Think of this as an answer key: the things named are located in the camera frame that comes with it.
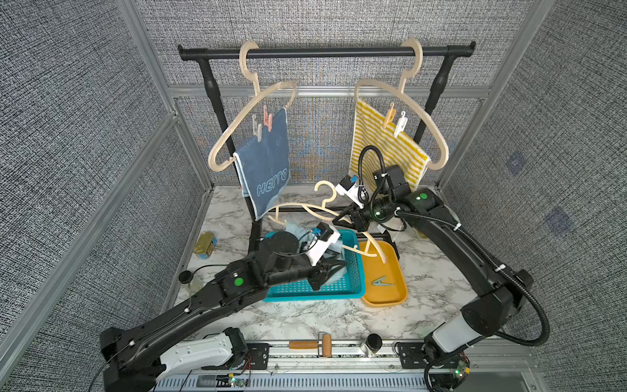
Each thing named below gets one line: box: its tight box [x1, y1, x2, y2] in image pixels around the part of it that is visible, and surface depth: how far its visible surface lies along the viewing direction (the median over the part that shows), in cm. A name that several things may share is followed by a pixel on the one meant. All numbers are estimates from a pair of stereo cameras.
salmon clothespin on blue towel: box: [262, 104, 273, 133], surface depth 68 cm
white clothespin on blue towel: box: [251, 114, 263, 143], surface depth 65 cm
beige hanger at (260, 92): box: [208, 40, 298, 173], surface depth 58 cm
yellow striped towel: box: [349, 98, 432, 194], surface depth 71 cm
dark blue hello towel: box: [232, 107, 290, 221], surface depth 74 cm
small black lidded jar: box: [364, 333, 383, 355], surface depth 69 cm
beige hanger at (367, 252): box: [342, 231, 387, 264], surface depth 70 cm
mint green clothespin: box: [371, 276, 395, 287], surface depth 89 cm
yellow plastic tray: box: [360, 240, 408, 308], surface depth 89 cm
